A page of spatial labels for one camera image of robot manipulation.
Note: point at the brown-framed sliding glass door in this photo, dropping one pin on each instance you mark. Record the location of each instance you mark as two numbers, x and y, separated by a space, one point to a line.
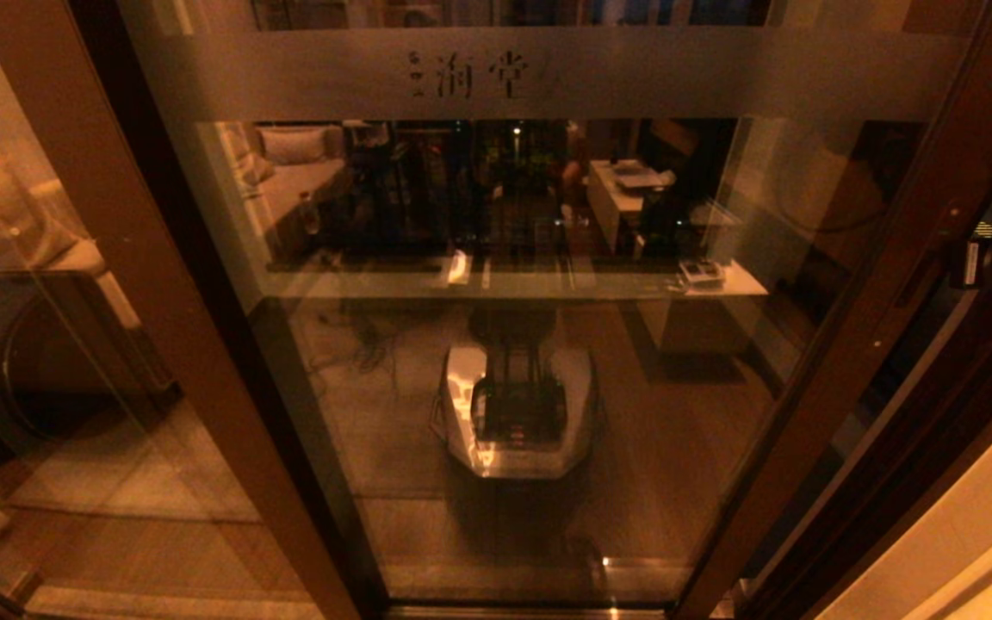
849 344

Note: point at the dark brown door jamb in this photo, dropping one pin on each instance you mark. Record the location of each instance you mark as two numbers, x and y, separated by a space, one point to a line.
892 482

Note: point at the brown-framed fixed glass panel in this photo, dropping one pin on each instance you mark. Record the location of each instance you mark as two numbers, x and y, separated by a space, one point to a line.
160 284

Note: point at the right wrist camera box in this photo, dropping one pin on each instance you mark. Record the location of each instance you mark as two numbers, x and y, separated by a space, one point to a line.
971 263

